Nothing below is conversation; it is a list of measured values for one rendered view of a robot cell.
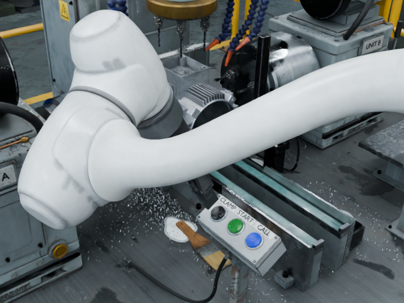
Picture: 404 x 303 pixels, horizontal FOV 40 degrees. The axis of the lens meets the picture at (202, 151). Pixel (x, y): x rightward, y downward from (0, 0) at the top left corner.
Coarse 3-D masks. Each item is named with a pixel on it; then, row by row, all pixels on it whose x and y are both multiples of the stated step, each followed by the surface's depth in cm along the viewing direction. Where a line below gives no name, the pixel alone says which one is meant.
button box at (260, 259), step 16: (224, 208) 107; (208, 224) 106; (224, 224) 105; (256, 224) 102; (224, 240) 103; (240, 240) 102; (272, 240) 99; (240, 256) 101; (256, 256) 98; (272, 256) 100
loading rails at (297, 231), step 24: (240, 168) 147; (264, 168) 145; (192, 192) 151; (216, 192) 142; (240, 192) 138; (264, 192) 143; (288, 192) 138; (312, 192) 136; (264, 216) 128; (288, 216) 138; (312, 216) 131; (336, 216) 129; (288, 240) 123; (312, 240) 123; (336, 240) 127; (288, 264) 126; (312, 264) 123; (336, 264) 131
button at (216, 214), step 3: (216, 207) 107; (219, 207) 107; (222, 207) 107; (213, 210) 107; (216, 210) 107; (219, 210) 106; (222, 210) 106; (210, 213) 107; (213, 213) 106; (216, 213) 106; (219, 213) 106; (222, 213) 106; (213, 216) 106; (216, 216) 106; (219, 216) 106; (222, 216) 106; (216, 219) 106
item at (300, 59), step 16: (288, 32) 165; (240, 48) 159; (256, 48) 155; (272, 48) 156; (288, 48) 158; (304, 48) 161; (224, 64) 167; (240, 64) 161; (272, 64) 152; (288, 64) 155; (304, 64) 159; (224, 80) 170; (240, 80) 163; (272, 80) 153; (288, 80) 155; (240, 96) 166
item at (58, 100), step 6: (60, 96) 127; (48, 102) 128; (54, 102) 126; (60, 102) 124; (36, 108) 128; (42, 108) 125; (48, 108) 124; (54, 108) 124; (42, 114) 126; (48, 114) 123
